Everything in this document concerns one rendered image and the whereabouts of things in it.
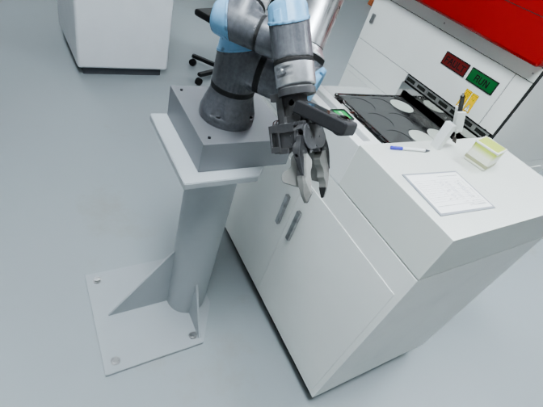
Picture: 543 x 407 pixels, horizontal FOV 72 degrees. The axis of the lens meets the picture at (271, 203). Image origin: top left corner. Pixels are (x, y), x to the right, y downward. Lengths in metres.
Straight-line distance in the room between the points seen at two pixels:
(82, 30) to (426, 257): 2.61
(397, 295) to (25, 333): 1.29
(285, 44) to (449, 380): 1.68
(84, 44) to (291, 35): 2.43
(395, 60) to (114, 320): 1.59
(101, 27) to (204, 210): 2.05
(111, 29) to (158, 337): 2.15
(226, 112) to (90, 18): 2.09
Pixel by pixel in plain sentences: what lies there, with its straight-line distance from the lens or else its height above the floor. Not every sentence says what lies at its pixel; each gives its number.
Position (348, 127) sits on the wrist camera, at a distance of 0.66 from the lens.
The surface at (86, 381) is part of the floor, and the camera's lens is 1.55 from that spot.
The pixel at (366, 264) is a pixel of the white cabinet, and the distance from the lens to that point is 1.08.
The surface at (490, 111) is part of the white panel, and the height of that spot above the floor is 1.04.
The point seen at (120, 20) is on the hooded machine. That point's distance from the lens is 3.01.
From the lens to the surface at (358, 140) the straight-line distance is 1.07.
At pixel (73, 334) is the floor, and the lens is 1.63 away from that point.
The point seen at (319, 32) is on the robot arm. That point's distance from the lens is 0.94.
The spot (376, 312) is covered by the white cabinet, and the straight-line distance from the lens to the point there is 1.10.
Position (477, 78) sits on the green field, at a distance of 1.58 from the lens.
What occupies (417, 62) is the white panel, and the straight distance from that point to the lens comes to 1.74.
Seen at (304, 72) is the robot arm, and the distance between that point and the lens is 0.70.
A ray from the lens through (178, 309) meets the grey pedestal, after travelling 1.63.
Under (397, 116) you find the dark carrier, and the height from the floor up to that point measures 0.90.
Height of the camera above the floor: 1.43
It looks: 40 degrees down
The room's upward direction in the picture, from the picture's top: 21 degrees clockwise
